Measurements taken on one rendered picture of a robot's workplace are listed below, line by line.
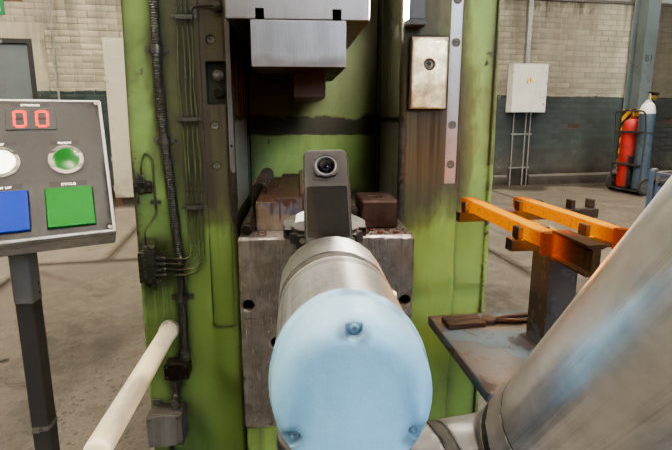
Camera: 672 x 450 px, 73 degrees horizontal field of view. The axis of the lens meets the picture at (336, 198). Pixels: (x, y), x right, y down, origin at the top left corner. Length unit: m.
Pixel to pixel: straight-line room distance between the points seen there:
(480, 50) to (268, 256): 0.72
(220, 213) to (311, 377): 0.96
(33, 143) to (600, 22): 8.64
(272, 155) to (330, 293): 1.23
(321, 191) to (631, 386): 0.30
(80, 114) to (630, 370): 0.97
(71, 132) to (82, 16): 6.33
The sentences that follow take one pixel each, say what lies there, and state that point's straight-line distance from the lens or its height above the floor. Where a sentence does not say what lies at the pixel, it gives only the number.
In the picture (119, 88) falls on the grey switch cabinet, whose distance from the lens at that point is 6.46.
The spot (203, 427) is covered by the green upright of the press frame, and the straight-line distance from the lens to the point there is 1.45.
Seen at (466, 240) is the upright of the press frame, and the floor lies 0.84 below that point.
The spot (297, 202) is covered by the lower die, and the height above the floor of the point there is 0.98.
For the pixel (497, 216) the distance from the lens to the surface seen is 0.89.
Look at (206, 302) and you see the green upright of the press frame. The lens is 1.27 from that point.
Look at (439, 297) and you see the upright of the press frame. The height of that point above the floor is 0.68.
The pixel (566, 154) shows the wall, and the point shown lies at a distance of 8.70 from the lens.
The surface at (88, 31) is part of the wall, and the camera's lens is 7.27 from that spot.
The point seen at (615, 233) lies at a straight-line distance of 0.83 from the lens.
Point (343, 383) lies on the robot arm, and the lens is 0.26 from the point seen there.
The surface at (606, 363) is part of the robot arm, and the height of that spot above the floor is 1.06.
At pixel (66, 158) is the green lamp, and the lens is 0.99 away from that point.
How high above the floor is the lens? 1.17
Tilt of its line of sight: 10 degrees down
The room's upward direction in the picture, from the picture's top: straight up
